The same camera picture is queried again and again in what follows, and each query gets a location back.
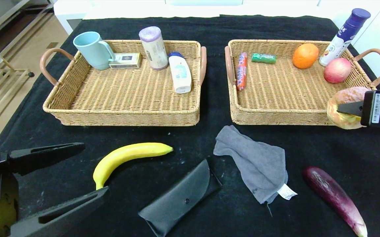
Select small white card box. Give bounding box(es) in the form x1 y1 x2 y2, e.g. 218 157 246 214
109 53 142 69

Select light wooden wheeled rack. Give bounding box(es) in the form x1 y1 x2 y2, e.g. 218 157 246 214
0 58 35 137

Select orange fruit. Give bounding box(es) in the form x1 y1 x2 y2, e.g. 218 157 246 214
292 43 319 69

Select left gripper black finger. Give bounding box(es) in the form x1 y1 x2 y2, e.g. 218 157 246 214
0 142 86 176
9 186 110 237

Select orange-red candy tube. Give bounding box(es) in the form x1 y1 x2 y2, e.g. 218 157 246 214
236 52 248 91

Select grey cloth with white tag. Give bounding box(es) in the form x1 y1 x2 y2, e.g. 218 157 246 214
213 125 298 218

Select toy burger bun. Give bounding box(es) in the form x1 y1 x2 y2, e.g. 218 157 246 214
327 87 371 130

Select light blue plastic mug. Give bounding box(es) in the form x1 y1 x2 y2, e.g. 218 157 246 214
73 31 115 70

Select purple eggplant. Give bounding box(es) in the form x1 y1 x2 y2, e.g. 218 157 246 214
303 166 368 237

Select white bottle purple cap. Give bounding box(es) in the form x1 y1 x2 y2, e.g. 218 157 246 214
319 8 371 67

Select black glasses case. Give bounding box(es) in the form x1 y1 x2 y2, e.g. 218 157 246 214
138 159 223 237

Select black tablecloth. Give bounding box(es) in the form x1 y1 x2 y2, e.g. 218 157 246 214
0 15 380 237

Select yellow banana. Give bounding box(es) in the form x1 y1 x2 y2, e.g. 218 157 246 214
93 142 174 190

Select green candy pack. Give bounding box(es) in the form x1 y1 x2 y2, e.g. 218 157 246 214
251 53 277 64

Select red apple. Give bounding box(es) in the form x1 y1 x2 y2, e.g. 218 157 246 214
324 58 352 84

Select white lotion bottle blue cap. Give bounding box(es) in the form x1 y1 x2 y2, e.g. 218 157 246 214
168 52 192 94

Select purple-topped beige roll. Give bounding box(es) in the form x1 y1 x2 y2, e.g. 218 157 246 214
139 26 169 70

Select woven wicker basket brown handles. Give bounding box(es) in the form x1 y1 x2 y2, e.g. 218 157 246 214
40 39 207 127
224 39 380 126

